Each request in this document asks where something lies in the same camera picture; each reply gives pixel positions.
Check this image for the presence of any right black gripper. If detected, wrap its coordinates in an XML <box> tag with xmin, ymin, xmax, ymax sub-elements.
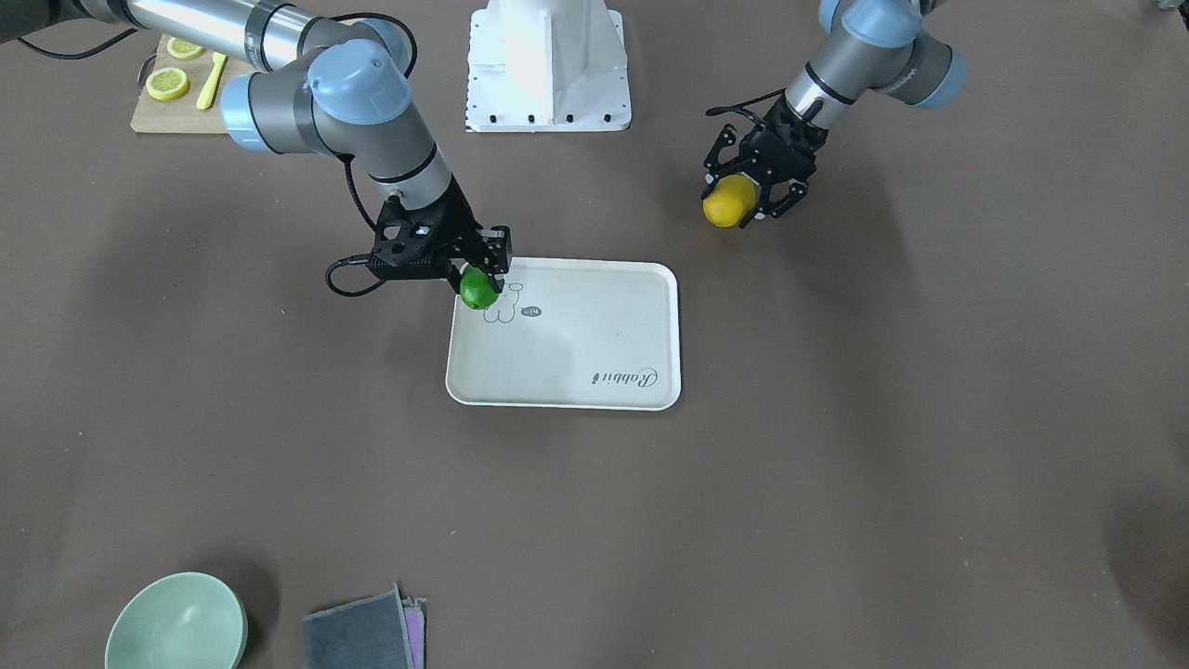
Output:
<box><xmin>369</xmin><ymin>178</ymin><xmax>512</xmax><ymax>294</ymax></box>

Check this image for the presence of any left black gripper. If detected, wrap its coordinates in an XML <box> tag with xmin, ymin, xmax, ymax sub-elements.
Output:
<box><xmin>704</xmin><ymin>93</ymin><xmax>829</xmax><ymax>231</ymax></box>

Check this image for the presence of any yellow lemon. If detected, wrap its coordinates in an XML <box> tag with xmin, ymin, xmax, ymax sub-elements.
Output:
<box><xmin>702</xmin><ymin>173</ymin><xmax>759</xmax><ymax>228</ymax></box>

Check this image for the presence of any green lime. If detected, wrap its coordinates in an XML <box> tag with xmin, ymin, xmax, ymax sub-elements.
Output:
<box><xmin>458</xmin><ymin>264</ymin><xmax>503</xmax><ymax>310</ymax></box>

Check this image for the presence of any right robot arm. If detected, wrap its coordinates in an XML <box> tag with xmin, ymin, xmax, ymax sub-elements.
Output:
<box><xmin>4</xmin><ymin>1</ymin><xmax>511</xmax><ymax>294</ymax></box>

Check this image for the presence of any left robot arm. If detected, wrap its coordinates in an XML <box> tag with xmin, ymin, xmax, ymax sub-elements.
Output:
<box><xmin>702</xmin><ymin>1</ymin><xmax>968</xmax><ymax>228</ymax></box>

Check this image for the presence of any white rabbit tray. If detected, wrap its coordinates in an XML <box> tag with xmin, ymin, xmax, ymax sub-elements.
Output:
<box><xmin>445</xmin><ymin>255</ymin><xmax>681</xmax><ymax>412</ymax></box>

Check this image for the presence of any yellow plastic knife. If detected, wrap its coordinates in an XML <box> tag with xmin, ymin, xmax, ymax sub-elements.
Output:
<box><xmin>195</xmin><ymin>52</ymin><xmax>229</xmax><ymax>112</ymax></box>

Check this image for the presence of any wooden cutting board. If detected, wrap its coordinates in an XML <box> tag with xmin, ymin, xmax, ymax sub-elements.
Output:
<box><xmin>130</xmin><ymin>34</ymin><xmax>254</xmax><ymax>135</ymax></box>

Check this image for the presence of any purple cloth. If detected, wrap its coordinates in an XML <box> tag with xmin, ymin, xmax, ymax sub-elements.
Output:
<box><xmin>402</xmin><ymin>597</ymin><xmax>427</xmax><ymax>669</ymax></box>

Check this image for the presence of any grey folded cloth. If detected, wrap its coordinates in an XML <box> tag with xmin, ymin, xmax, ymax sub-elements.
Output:
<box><xmin>302</xmin><ymin>587</ymin><xmax>413</xmax><ymax>668</ymax></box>

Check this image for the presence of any mint green bowl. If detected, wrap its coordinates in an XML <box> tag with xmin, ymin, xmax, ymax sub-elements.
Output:
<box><xmin>103</xmin><ymin>572</ymin><xmax>249</xmax><ymax>668</ymax></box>

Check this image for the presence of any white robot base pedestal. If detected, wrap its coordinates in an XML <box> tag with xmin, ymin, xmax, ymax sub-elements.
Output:
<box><xmin>464</xmin><ymin>1</ymin><xmax>633</xmax><ymax>133</ymax></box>

